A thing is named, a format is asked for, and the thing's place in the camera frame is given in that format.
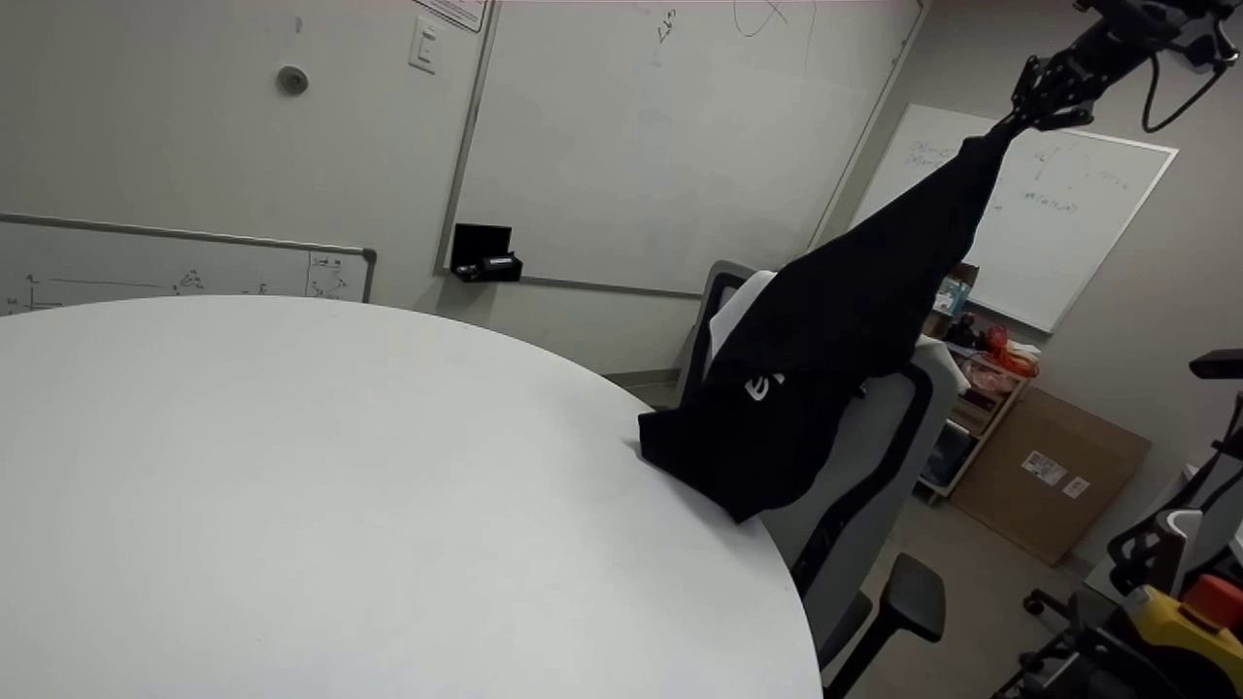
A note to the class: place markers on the brown cardboard box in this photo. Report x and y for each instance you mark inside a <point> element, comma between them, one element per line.
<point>1047,475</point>

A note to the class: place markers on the white wall switch plate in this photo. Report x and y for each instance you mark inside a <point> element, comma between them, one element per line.
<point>422,46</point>

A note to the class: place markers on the black stand frame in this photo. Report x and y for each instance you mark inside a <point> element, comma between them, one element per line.
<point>1194,534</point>

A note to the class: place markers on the black cloth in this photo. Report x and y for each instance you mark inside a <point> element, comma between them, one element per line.
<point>766,413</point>

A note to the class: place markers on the round grey wall knob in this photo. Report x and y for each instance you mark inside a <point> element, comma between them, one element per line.
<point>291,79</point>

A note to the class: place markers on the black marker holder box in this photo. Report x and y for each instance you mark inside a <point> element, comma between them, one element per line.
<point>484,254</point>

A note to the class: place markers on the white cloth on chair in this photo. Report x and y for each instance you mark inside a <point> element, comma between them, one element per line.
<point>726,318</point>

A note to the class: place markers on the low whiteboard left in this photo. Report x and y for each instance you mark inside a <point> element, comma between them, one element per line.
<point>57,263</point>

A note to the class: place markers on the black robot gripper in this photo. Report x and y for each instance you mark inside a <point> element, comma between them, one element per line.
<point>1120,36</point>

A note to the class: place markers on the yellow red device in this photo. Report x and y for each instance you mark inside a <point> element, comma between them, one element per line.
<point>1194,639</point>

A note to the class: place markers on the large wall whiteboard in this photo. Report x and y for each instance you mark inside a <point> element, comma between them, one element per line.
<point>637,140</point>

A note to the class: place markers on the leaning whiteboard right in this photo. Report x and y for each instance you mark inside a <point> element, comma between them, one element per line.
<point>1059,206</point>

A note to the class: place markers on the grey mesh office chair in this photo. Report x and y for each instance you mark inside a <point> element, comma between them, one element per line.
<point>840,525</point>

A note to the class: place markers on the cluttered low shelf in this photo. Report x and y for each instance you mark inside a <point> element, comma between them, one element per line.
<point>988,384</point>

